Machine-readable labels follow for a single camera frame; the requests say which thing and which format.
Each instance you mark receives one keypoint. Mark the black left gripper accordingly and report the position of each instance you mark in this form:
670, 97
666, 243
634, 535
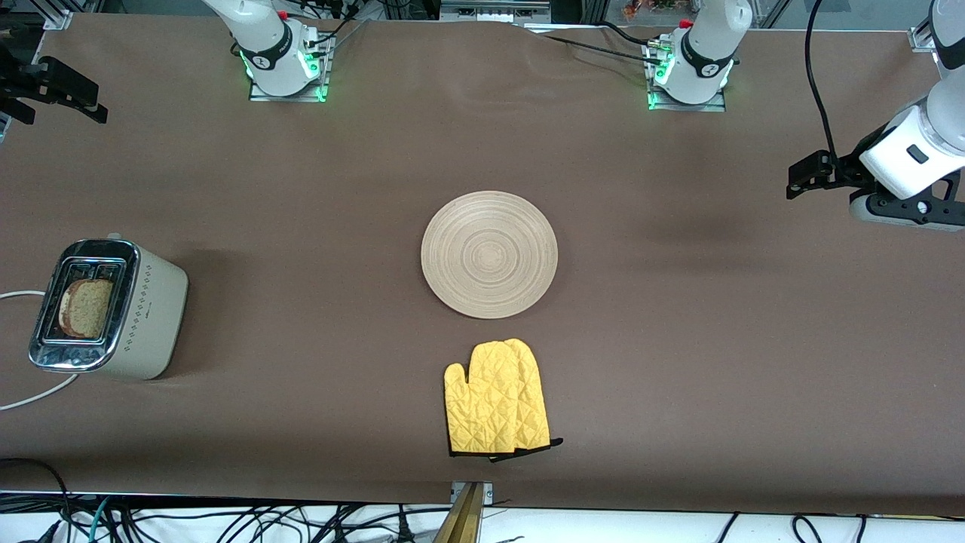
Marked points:
850, 167

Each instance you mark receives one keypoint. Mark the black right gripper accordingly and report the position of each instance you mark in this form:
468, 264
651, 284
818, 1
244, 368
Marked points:
30, 81

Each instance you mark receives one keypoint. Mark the brown bread slice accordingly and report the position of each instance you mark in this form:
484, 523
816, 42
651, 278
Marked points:
87, 309

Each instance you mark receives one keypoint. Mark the round wooden plate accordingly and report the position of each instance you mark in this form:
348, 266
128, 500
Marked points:
490, 256

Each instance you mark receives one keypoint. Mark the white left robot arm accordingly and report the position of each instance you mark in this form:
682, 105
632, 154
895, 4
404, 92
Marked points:
701, 64

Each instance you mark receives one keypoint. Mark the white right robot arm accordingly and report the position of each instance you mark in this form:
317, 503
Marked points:
268, 60

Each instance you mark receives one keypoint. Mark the cream and chrome toaster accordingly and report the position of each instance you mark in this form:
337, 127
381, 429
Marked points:
151, 317

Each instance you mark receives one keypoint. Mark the yellow quilted oven mitt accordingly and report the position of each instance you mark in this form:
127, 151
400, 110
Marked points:
475, 407
537, 407

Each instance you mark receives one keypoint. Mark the brass coloured metal bar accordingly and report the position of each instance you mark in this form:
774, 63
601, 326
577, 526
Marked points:
461, 524

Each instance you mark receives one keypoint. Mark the aluminium corner bracket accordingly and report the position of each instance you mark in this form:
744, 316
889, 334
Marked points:
921, 39
56, 21

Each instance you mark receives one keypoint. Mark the aluminium frame profile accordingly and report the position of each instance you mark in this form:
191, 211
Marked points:
490, 11

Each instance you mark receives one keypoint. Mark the small silver metal bracket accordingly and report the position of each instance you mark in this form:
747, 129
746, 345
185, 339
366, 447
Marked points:
488, 492

